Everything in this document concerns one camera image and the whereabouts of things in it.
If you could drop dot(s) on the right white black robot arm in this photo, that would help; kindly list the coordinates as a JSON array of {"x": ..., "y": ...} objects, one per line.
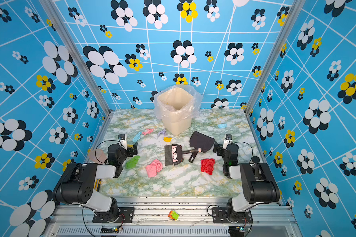
[{"x": 258, "y": 186}]

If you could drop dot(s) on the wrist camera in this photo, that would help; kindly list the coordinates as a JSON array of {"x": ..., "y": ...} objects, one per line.
[
  {"x": 122, "y": 138},
  {"x": 227, "y": 141}
]

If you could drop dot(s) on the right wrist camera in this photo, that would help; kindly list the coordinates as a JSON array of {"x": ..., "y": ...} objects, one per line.
[{"x": 227, "y": 141}]

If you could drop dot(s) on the purple paper scrap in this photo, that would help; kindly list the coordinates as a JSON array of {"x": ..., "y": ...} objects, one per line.
[{"x": 162, "y": 133}]

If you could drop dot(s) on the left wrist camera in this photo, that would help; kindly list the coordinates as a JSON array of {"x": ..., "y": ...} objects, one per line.
[{"x": 122, "y": 138}]

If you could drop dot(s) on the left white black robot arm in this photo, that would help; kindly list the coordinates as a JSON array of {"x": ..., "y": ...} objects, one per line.
[{"x": 80, "y": 183}]

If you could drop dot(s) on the green crumpled paper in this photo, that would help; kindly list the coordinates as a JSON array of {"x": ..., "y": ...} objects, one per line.
[{"x": 130, "y": 164}]

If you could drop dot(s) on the aluminium frame rail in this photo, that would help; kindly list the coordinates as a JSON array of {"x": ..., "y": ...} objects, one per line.
[{"x": 151, "y": 220}]

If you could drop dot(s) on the pink translucent cup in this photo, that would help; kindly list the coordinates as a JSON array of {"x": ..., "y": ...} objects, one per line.
[{"x": 97, "y": 156}]

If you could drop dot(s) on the light blue paper scrap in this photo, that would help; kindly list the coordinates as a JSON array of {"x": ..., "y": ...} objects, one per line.
[{"x": 137, "y": 137}]

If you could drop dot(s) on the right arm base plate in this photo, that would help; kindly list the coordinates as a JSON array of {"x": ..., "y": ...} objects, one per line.
[{"x": 222, "y": 215}]

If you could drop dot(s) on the black round cap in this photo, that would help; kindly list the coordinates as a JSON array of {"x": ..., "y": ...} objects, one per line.
[{"x": 255, "y": 159}]

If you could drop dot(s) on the black pink hand brush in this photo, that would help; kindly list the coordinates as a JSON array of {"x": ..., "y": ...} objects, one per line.
[{"x": 174, "y": 154}]

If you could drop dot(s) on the red crumpled paper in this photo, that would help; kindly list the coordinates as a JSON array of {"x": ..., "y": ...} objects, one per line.
[{"x": 207, "y": 166}]

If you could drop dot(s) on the blue paper scrap right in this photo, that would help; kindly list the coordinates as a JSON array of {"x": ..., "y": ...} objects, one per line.
[{"x": 223, "y": 125}]

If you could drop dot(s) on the beige trash bin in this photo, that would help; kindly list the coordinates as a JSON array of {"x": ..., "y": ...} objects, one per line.
[{"x": 178, "y": 127}]

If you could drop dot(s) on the black dustpan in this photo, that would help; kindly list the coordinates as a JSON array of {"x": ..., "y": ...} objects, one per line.
[{"x": 201, "y": 141}]

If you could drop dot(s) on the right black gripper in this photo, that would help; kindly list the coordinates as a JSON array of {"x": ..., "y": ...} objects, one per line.
[{"x": 218, "y": 148}]

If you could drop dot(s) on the small pink paper scrap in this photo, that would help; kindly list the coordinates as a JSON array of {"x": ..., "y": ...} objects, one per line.
[{"x": 148, "y": 131}]

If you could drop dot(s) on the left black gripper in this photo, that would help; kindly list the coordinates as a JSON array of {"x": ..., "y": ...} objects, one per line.
[{"x": 132, "y": 149}]

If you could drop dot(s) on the small green orange toy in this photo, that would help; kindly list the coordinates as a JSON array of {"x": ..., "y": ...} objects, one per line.
[{"x": 173, "y": 215}]

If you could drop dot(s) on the pink crumpled paper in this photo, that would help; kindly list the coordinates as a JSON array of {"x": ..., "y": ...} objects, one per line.
[{"x": 153, "y": 168}]

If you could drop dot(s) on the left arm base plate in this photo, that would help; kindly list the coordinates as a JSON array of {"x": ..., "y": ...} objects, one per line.
[{"x": 119, "y": 215}]

